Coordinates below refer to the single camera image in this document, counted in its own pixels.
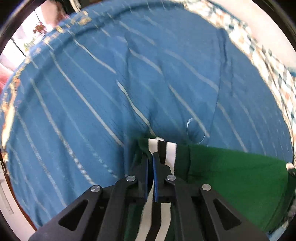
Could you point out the green varsity jacket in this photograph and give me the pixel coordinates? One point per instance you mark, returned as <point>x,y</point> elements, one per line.
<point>231,180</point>

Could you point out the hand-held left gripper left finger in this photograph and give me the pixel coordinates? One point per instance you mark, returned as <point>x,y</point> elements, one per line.
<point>145,178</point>

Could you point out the blue striped bed sheet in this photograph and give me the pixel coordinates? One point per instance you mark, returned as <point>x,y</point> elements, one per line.
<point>92,92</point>

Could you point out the plaid blanket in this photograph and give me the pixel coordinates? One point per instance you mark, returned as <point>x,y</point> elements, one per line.
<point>266,60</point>

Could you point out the red flower plant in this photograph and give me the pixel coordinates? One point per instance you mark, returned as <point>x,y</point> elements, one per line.
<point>39,28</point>

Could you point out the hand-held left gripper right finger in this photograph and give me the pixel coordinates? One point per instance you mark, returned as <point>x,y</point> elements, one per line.
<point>156,178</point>

